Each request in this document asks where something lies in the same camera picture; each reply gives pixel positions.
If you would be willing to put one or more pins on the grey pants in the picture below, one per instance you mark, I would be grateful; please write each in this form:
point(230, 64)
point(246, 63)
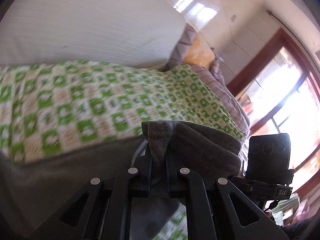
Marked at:
point(31, 193)

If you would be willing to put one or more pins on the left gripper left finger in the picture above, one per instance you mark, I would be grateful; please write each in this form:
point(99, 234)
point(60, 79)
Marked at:
point(142, 181)

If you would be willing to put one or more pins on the plaid pillow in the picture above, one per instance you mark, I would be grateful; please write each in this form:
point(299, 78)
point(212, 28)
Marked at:
point(212, 77)

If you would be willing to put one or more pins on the green white patterned bedsheet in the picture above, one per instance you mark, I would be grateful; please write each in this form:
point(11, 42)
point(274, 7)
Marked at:
point(53, 109)

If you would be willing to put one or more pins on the white striped duvet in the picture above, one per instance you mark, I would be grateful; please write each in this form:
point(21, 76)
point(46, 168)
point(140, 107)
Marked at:
point(135, 33)

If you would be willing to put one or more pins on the wooden window frame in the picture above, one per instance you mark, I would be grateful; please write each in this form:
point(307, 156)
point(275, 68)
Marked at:
point(279, 92)

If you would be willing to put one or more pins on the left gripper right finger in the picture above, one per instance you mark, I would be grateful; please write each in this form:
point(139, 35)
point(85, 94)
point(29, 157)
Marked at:
point(175, 181)

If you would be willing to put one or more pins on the orange pillow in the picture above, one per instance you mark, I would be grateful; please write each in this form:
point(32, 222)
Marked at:
point(200, 53)

